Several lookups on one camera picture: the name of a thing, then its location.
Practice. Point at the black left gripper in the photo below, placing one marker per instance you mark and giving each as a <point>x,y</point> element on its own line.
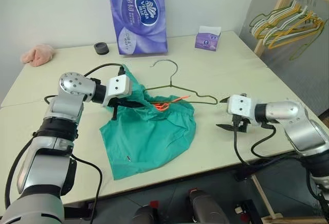
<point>117,103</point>

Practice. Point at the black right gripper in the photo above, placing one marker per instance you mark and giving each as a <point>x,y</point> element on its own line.
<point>241,125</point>

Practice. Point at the green shorts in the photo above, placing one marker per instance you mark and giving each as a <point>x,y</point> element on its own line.
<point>144,136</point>

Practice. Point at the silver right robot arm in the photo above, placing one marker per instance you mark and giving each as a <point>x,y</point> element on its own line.
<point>303,131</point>

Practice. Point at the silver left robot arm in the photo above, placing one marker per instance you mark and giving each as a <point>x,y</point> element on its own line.
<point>38,170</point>

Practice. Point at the black table clamp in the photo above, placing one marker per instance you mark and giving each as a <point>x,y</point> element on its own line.
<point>244,174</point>

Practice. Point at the small purple tissue pack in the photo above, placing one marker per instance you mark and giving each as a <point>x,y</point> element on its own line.
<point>207,41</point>

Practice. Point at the large purple tissue pack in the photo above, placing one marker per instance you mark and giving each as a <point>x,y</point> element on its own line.
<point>141,28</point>

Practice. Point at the dark rounded shape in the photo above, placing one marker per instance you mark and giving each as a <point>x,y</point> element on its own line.
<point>142,215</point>
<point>207,206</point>

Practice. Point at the black box with white label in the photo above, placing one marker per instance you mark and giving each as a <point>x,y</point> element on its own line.
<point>248,208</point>

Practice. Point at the pink towel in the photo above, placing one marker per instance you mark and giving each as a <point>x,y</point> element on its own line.
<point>38,55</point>

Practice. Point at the wooden clothes rack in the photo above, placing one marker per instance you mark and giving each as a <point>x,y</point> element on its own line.
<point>282,1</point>

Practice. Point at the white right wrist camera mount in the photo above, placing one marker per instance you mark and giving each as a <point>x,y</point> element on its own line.
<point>239,105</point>

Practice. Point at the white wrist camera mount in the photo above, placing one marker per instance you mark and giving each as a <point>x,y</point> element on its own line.
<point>118,85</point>
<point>239,105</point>

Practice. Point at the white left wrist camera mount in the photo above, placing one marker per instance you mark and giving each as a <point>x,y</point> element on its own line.
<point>118,85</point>

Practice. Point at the wooden frame leg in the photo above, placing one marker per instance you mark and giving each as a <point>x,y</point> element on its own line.
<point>264,198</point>

